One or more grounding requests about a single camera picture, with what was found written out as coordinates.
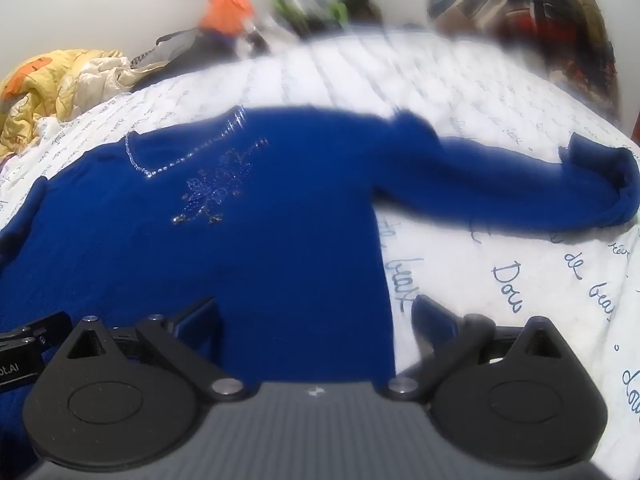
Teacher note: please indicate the black clothes pile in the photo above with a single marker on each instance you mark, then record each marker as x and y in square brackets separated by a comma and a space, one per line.
[200, 45]

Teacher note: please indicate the dark plush toy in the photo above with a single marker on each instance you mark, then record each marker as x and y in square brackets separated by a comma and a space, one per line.
[357, 5]

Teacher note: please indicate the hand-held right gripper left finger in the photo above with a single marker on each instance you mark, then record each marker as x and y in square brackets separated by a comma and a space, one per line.
[196, 319]

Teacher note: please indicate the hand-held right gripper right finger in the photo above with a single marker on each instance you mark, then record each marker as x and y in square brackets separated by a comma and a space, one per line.
[431, 321]

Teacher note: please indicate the fur-trimmed coat pile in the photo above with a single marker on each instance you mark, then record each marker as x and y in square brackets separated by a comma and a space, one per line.
[550, 30]

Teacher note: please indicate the blue sweater with rhinestones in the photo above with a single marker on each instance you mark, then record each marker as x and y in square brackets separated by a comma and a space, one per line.
[280, 230]

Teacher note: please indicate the orange garment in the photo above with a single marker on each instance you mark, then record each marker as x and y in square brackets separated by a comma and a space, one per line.
[227, 10]

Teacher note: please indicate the white printed bed sheet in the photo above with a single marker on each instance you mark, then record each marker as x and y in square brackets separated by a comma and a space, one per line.
[525, 280]

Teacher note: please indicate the yellow and orange quilt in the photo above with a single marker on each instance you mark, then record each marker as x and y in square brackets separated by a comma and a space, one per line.
[55, 85]

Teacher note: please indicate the green and white plastic bag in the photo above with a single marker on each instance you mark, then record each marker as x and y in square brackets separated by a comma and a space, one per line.
[305, 5]

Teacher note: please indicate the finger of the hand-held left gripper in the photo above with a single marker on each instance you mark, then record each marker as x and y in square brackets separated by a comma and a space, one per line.
[39, 329]

